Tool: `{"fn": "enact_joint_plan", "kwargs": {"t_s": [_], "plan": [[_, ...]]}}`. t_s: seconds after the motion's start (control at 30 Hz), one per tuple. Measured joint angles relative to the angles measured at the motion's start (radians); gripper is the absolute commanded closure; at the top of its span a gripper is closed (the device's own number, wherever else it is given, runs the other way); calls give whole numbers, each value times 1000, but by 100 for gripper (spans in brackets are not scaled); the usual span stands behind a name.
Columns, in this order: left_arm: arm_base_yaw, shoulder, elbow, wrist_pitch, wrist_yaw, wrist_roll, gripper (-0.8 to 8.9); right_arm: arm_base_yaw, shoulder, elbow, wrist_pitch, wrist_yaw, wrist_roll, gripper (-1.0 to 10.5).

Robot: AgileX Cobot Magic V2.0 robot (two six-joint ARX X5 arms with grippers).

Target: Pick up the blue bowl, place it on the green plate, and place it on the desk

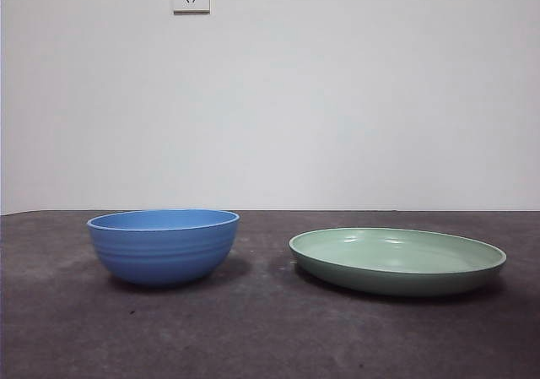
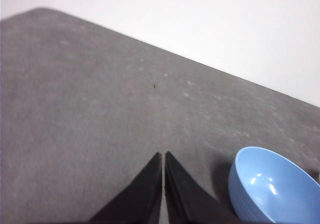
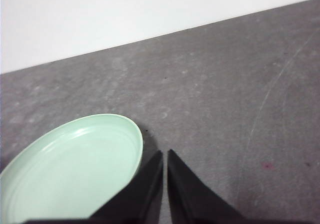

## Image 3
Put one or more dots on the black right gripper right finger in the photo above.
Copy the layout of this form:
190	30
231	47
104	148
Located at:
192	199

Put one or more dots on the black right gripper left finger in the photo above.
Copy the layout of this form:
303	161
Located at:
140	196

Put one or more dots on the green plate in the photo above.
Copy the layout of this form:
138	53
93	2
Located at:
70	171

